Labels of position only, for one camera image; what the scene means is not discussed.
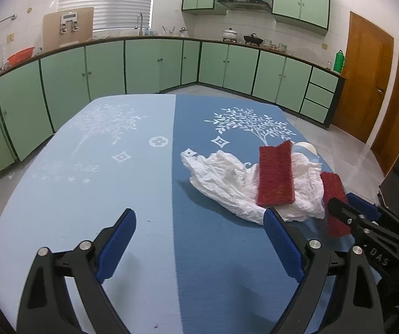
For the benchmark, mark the white window blind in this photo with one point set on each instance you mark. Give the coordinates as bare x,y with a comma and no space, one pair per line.
109,0

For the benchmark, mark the glass jars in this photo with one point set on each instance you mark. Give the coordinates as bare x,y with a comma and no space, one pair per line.
276,45

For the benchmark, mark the steel range hood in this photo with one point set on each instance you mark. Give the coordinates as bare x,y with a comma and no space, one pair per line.
243,3

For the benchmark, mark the white cooking pot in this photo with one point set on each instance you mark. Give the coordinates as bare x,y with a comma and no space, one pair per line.
230,34

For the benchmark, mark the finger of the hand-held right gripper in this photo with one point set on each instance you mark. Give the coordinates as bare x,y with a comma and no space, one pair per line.
359,221
361,203

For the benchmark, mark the steel towel rail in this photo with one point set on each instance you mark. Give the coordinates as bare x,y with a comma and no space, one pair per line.
4,20

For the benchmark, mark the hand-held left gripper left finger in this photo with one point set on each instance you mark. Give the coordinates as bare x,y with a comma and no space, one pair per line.
116,240

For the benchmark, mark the red scouring pad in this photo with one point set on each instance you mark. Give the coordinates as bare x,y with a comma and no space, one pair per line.
331,188
276,177

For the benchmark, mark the green bottle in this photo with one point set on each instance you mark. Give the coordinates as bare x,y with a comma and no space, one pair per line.
339,62

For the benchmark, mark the steel faucet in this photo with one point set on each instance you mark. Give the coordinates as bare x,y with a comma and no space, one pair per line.
140,24

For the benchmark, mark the blue printed tablecloth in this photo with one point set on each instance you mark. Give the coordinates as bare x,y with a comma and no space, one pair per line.
116,188

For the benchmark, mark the black wok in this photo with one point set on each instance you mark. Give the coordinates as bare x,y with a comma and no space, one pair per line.
253,39

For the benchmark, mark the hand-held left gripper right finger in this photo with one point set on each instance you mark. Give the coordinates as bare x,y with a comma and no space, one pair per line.
284,243

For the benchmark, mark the orange plastic basin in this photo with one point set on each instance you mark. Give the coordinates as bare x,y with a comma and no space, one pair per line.
20,55

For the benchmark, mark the green base cabinets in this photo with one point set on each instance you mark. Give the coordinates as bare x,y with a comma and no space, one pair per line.
144,66

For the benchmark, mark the white plastic bag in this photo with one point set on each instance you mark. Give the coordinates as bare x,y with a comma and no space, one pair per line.
227,177

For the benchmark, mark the clear measuring jug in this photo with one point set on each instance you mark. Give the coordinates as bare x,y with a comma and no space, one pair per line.
3,55

